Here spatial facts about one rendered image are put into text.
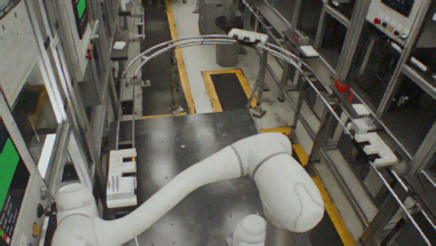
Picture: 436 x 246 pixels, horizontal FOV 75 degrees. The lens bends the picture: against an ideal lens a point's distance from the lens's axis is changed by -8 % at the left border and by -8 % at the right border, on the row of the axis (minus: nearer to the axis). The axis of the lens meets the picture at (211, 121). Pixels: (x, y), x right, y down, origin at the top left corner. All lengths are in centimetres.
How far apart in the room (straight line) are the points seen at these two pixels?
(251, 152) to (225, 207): 90
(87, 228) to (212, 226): 103
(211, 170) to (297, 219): 27
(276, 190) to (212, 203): 98
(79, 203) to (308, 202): 58
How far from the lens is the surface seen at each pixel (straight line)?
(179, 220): 171
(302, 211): 81
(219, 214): 173
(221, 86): 385
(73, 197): 86
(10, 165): 77
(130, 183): 157
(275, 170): 84
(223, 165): 89
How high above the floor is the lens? 213
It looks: 40 degrees down
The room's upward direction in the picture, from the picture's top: 2 degrees clockwise
